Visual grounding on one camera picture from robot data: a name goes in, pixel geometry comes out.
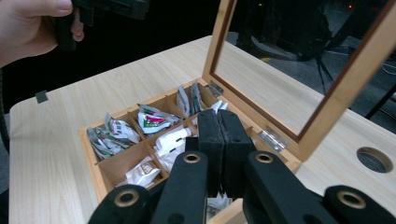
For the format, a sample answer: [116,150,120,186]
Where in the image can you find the white tea sachet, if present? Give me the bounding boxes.
[210,99,230,114]

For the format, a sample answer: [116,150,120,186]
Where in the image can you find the grey tape piece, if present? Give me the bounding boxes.
[35,90,50,105]

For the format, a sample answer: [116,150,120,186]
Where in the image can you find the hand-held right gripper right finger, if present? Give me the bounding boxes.
[217,108,258,199]

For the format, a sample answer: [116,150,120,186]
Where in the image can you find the wooden tea box glass lid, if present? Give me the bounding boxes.
[77,0,396,224]

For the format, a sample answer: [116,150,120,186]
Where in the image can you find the black floor cable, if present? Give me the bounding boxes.
[315,51,334,95]

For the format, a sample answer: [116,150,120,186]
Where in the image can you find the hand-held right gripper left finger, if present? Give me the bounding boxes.
[197,108,226,198]

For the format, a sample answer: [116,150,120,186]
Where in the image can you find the black folding chair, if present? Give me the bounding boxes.
[364,81,396,121]

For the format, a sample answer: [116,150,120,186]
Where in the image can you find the white floor cable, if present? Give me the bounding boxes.
[380,61,396,77]

